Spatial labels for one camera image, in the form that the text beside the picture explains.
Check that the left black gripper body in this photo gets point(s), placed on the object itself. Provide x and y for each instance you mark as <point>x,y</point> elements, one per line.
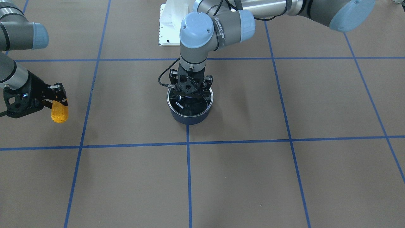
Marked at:
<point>173,77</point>

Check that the brown table mat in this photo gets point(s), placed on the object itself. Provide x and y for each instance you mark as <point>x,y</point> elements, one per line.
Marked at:
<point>306,128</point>

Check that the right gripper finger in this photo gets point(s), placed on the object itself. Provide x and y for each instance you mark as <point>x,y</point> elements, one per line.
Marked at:
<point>57,93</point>

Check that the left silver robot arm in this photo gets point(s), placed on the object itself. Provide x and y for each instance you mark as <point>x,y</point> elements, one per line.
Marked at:
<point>213,25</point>

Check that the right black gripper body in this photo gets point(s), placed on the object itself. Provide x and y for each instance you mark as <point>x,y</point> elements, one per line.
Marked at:
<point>32,87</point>

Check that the yellow plastic corn cob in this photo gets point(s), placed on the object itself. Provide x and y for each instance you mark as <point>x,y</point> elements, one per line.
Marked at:
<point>59,113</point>

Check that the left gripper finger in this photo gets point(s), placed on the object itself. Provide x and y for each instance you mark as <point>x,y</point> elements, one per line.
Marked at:
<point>173,76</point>
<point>206,84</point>

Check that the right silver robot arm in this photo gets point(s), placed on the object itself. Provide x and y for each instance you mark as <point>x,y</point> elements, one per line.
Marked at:
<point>17,33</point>

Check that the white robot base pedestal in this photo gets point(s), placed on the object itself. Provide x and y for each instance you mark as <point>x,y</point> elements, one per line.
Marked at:
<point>171,14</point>

